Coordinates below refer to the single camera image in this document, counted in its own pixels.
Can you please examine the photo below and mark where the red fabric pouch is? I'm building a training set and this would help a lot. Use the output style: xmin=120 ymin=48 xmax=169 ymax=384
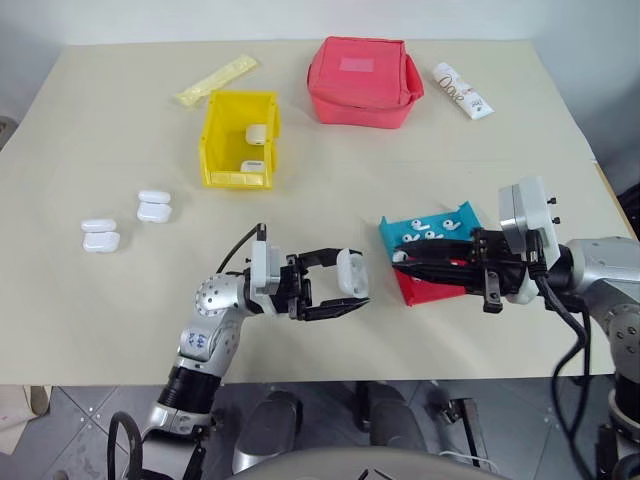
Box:
xmin=306 ymin=35 xmax=425 ymax=130

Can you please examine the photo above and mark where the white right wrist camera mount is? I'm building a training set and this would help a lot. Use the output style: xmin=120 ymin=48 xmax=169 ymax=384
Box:
xmin=497 ymin=174 xmax=562 ymax=307

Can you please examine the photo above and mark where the long yellow sachet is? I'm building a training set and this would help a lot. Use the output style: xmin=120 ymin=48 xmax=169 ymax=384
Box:
xmin=174 ymin=54 xmax=260 ymax=109

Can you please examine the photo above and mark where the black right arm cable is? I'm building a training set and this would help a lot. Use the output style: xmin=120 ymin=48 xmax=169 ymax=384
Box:
xmin=524 ymin=239 xmax=601 ymax=480

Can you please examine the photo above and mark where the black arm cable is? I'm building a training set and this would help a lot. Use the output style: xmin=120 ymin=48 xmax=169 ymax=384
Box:
xmin=524 ymin=239 xmax=601 ymax=480
xmin=218 ymin=223 xmax=269 ymax=275

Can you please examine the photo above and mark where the white cosmetic tube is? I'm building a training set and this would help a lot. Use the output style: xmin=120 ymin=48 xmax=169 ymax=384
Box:
xmin=432 ymin=61 xmax=495 ymax=121

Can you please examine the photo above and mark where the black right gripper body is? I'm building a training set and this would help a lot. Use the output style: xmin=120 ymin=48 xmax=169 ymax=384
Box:
xmin=468 ymin=226 xmax=532 ymax=315

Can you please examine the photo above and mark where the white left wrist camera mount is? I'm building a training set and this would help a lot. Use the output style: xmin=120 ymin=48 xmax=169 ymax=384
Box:
xmin=248 ymin=239 xmax=287 ymax=304

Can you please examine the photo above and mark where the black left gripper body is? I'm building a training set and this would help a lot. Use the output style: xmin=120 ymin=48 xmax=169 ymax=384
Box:
xmin=276 ymin=252 xmax=315 ymax=322

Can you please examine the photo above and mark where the grey rounded robot body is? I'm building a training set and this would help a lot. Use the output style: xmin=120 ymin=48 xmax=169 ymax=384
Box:
xmin=239 ymin=444 xmax=514 ymax=480

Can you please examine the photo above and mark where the dark rounded robot foot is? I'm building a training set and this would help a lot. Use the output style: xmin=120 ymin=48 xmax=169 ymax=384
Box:
xmin=232 ymin=389 xmax=304 ymax=474
xmin=355 ymin=381 xmax=437 ymax=451

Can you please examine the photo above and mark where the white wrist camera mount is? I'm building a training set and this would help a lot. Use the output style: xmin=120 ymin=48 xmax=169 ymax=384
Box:
xmin=497 ymin=174 xmax=562 ymax=307
xmin=248 ymin=239 xmax=287 ymax=304

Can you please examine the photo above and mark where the beige fabric bag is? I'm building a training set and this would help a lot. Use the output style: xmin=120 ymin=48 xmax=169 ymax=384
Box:
xmin=0 ymin=384 xmax=53 ymax=457

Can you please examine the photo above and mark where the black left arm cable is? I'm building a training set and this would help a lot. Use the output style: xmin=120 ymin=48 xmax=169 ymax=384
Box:
xmin=218 ymin=223 xmax=269 ymax=275

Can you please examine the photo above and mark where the yellow plastic bin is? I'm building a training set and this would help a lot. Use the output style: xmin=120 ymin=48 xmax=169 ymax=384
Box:
xmin=198 ymin=89 xmax=282 ymax=191

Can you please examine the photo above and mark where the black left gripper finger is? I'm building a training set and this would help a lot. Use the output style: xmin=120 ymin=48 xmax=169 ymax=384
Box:
xmin=304 ymin=296 xmax=372 ymax=323
xmin=297 ymin=246 xmax=351 ymax=275

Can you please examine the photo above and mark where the red plastic tray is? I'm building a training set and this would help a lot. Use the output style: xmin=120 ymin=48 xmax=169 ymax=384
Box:
xmin=393 ymin=257 xmax=484 ymax=308

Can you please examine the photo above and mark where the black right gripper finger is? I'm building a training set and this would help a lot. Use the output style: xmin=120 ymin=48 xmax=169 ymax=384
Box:
xmin=391 ymin=258 xmax=474 ymax=297
xmin=393 ymin=238 xmax=474 ymax=261

